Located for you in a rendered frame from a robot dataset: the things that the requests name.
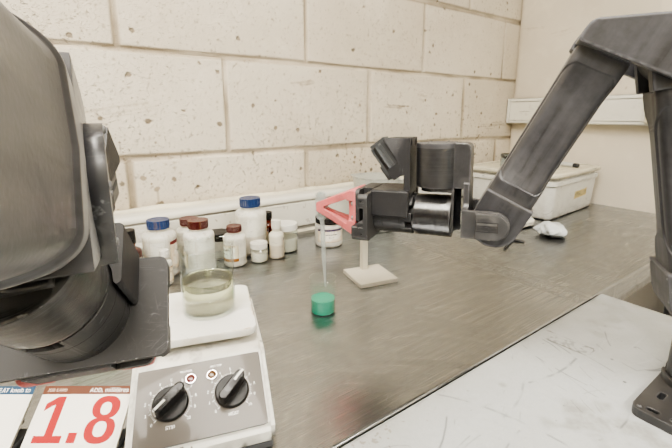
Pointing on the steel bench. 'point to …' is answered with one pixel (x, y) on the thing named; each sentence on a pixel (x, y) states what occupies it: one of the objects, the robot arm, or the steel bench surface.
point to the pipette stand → (362, 276)
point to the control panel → (198, 402)
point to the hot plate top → (190, 330)
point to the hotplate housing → (260, 435)
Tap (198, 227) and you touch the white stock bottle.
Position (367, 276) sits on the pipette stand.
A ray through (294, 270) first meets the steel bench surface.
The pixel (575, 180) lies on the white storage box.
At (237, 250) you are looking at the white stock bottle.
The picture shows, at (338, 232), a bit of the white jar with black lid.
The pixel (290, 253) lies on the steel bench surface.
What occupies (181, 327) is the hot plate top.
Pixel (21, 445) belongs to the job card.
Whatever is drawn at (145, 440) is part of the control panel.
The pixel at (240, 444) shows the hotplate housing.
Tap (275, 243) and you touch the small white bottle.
